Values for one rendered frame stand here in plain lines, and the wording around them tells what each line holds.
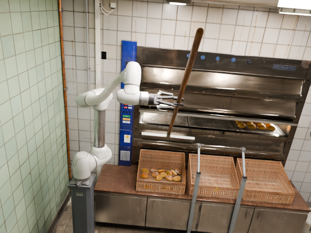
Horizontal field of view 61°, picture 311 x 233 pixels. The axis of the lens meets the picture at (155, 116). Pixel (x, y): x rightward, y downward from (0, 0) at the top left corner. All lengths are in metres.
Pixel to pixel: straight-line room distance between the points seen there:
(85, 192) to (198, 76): 1.69
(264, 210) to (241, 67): 1.61
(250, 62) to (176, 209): 1.83
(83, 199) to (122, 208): 0.75
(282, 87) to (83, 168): 2.28
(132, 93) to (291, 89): 2.08
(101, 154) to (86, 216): 0.62
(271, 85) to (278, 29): 0.60
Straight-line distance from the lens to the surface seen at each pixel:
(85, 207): 2.68
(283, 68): 3.25
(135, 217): 3.33
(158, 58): 2.99
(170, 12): 2.92
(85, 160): 2.42
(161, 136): 2.75
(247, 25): 3.04
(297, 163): 3.82
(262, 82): 3.22
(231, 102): 3.20
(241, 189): 3.05
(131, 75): 1.77
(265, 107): 3.32
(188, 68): 1.33
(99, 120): 2.36
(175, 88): 3.06
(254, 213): 3.37
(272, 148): 3.59
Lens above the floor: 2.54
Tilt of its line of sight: 23 degrees down
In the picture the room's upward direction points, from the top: 5 degrees clockwise
